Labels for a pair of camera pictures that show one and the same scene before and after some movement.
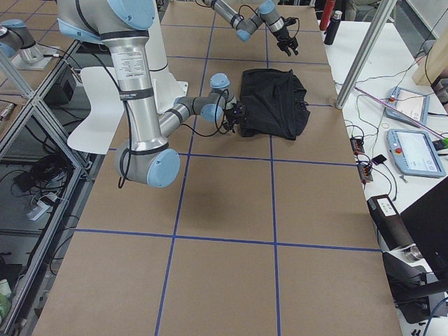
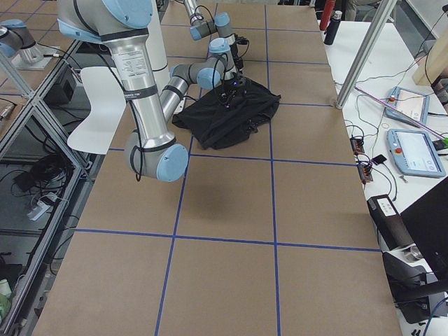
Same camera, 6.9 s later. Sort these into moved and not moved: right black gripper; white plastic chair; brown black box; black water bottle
Moved: right black gripper
Not moved: brown black box; black water bottle; white plastic chair
